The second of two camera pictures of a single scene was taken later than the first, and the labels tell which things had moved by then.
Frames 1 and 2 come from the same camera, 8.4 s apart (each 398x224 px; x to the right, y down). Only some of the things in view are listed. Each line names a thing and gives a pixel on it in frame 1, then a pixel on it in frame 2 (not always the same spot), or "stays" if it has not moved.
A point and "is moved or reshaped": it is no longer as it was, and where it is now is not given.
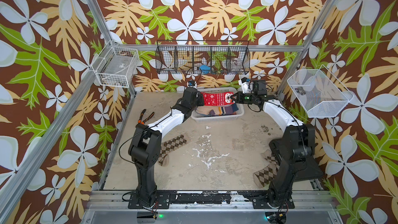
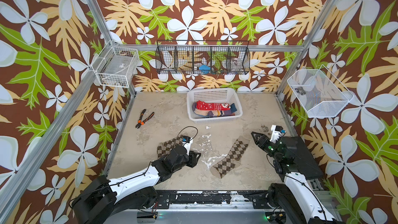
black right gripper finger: (238, 98) -> (261, 140)
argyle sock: (264, 177) -> (231, 160)
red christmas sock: (217, 98) is moved or reshaped
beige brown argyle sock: (168, 146) stays
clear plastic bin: (322, 94) stays
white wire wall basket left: (115, 66) stays
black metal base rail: (259, 200) stays
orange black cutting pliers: (139, 120) stays
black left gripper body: (198, 102) -> (184, 162)
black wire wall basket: (202, 57) stays
